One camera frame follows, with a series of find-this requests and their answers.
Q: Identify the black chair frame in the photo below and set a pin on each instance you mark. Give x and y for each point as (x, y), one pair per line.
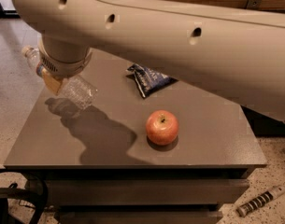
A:
(38, 198)

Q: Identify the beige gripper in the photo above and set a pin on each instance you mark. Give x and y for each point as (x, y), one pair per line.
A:
(64, 68)

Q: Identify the grey table with drawers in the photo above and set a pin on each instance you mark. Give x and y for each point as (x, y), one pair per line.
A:
(101, 168)

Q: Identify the red apple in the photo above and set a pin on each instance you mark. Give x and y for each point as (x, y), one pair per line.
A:
(162, 127)

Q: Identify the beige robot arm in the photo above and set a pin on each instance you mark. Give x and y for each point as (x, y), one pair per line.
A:
(237, 54)

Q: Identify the blue chip bag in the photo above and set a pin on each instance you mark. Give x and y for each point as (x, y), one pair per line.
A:
(149, 81)

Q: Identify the clear plastic water bottle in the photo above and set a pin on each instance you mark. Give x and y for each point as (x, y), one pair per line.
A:
(78, 90)

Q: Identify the right metal bracket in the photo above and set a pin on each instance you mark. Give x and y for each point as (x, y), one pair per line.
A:
(253, 4)

